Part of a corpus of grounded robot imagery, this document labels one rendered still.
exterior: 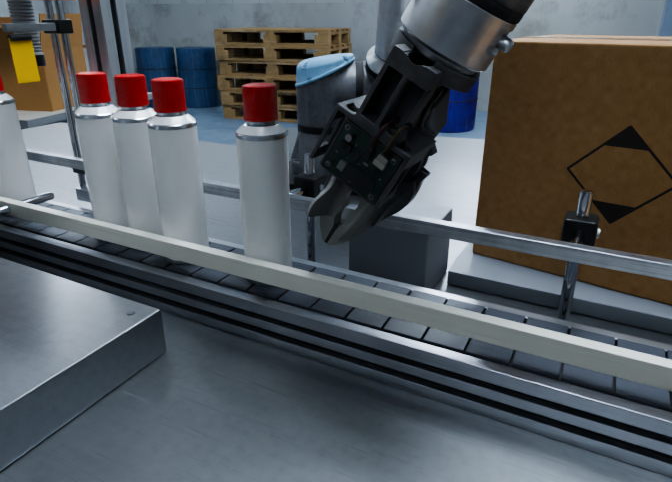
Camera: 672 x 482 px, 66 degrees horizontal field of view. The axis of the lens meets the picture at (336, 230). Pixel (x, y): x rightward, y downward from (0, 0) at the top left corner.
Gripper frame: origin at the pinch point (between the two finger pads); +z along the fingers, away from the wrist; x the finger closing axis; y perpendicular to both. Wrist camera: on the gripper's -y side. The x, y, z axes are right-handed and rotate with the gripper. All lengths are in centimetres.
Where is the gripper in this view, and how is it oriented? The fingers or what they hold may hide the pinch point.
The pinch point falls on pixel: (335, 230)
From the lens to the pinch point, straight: 52.0
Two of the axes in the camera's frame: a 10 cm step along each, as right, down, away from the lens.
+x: 7.7, 6.1, -1.8
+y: -4.6, 3.4, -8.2
